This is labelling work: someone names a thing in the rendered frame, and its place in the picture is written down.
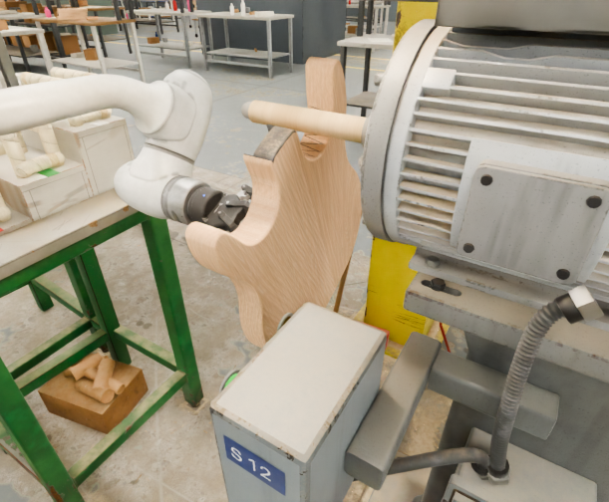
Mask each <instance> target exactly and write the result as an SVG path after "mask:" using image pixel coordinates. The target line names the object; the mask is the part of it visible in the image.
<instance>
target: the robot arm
mask: <svg viewBox="0 0 609 502"><path fill-rule="evenodd" d="M105 109H120V110H124V111H126V112H128V113H130V114H131V115H132V116H133V117H134V118H135V124H136V126H137V128H138V129H139V130H140V131H142V132H143V134H144V135H145V136H146V141H145V144H144V147H143V149H142V151H141V153H140V154H139V155H138V157H137V158H136V159H135V160H132V161H130V162H128V163H126V164H124V165H123V166H122V167H120V168H119V169H118V171H117V172H116V175H115V178H114V187H115V191H116V193H117V195H118V196H119V198H120V199H121V200H122V201H124V202H125V203H126V204H128V205H129V206H131V207H132V208H134V209H136V210H138V211H140V212H142V213H144V214H146V215H149V216H152V217H155V218H160V219H171V220H173V221H176V222H179V223H182V224H185V225H189V224H190V223H192V222H200V223H203V224H206V225H208V226H211V227H214V228H217V229H220V230H223V231H229V232H230V233H231V232H233V231H234V230H236V229H237V228H238V225H239V224H240V221H241V220H242V219H244V217H245V216H246V214H247V212H248V210H249V207H250V203H251V202H248V200H251V199H252V187H250V186H248V185H247V184H242V185H241V189H242V190H241V191H240V192H238V193H237V194H226V193H225V192H223V191H221V190H217V189H214V188H211V186H210V185H209V184H208V183H206V182H204V181H200V180H197V179H194V178H192V171H193V166H194V163H195V160H196V158H197V156H198V154H199V152H200V150H201V148H202V145H203V142H204V140H205V136H206V133H207V130H208V126H209V122H210V117H211V111H212V93H211V89H210V87H209V85H208V83H207V81H206V80H205V79H204V78H203V77H202V76H200V75H199V74H197V73H195V72H193V71H191V70H187V69H182V70H176V71H174V72H172V73H170V74H169V75H167V76H166V77H165V78H164V80H163V81H155V82H153V83H151V84H146V83H143V82H140V81H138V80H135V79H131V78H128V77H124V76H119V75H90V76H83V77H77V78H70V79H63V80H57V81H50V82H44V83H38V84H31V85H25V86H18V87H12V88H5V89H0V135H5V134H10V133H14V132H18V131H22V130H26V129H30V128H33V127H37V126H44V125H47V124H51V123H55V122H58V121H62V120H66V119H69V118H73V117H77V116H81V115H84V114H88V113H92V112H96V111H100V110H105ZM241 199H247V200H241Z"/></svg>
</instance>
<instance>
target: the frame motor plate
mask: <svg viewBox="0 0 609 502"><path fill-rule="evenodd" d="M404 309H405V310H408V311H410V312H413V313H416V314H419V315H421V316H424V317H427V318H430V319H432V320H435V321H438V322H441V323H443V324H446V325H449V326H452V327H454V328H457V329H460V330H463V331H465V332H468V333H471V334H474V335H476V336H479V337H482V338H485V339H487V340H490V341H493V342H496V343H498V344H501V345H504V346H507V347H509V348H512V349H515V350H517V346H518V343H519V342H520V338H522V334H523V332H524V330H525V328H526V326H528V322H530V319H531V318H533V316H534V314H536V313H537V311H538V310H537V309H534V308H531V307H528V306H525V305H522V304H519V303H515V302H512V301H509V300H506V299H503V298H500V297H496V296H493V295H490V294H488V293H485V292H482V291H479V290H475V289H472V288H469V287H466V286H463V285H460V284H456V283H453V282H450V281H447V280H444V279H441V278H438V277H434V276H431V275H428V274H425V273H422V272H419V271H418V273H417V274H416V276H415V278H414V279H413V281H412V282H411V284H410V285H409V287H408V288H407V290H406V294H405V299H404ZM536 357H537V358H540V359H542V360H545V361H548V362H551V363H553V364H556V365H559V366H562V367H564V368H567V369H570V370H573V371H575V372H578V373H581V374H583V375H586V376H589V377H593V378H596V379H599V380H602V381H604V382H607V383H609V332H607V331H604V330H600V329H597V328H594V327H591V326H588V325H585V324H582V323H578V322H577V323H575V324H572V325H571V324H569V322H568V321H567V320H566V318H563V317H562V318H561V319H558V322H557V321H555V324H552V327H550V329H549V330H548V331H547V334H545V337H544V338H543V341H541V345H540V348H539V349H538V352H537V354H536Z"/></svg>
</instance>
